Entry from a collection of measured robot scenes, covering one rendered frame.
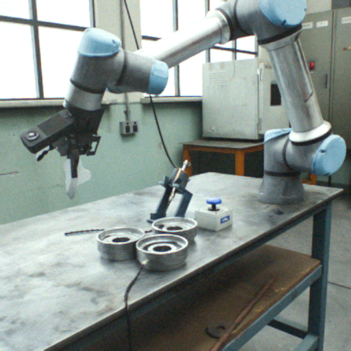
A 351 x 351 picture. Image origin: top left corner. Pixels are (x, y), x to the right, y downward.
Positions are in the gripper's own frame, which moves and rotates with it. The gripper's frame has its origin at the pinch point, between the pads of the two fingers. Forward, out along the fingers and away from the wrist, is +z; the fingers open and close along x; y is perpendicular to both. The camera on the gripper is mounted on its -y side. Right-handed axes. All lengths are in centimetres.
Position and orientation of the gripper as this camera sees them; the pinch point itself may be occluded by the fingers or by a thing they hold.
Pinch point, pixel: (51, 180)
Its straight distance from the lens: 93.2
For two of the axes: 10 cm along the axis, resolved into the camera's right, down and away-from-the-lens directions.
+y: 6.2, -1.4, 7.7
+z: -3.9, 8.0, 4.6
